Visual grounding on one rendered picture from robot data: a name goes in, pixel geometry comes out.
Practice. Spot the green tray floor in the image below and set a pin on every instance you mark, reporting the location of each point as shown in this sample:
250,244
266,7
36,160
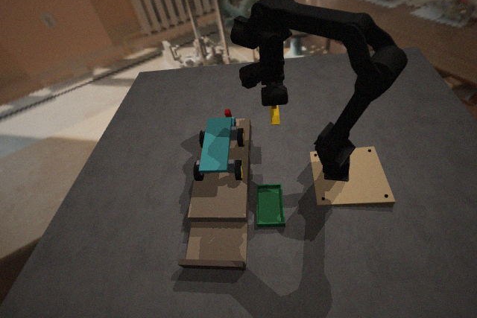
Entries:
270,205

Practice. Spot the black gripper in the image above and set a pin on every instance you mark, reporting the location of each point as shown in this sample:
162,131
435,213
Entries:
274,93

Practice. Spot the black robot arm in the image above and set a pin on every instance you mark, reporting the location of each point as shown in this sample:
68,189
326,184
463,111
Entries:
268,27

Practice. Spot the green tray rim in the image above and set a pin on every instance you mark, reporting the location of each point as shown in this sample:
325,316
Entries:
273,224

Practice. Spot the brown wooden ramp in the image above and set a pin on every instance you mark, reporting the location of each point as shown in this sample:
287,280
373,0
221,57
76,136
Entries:
219,210

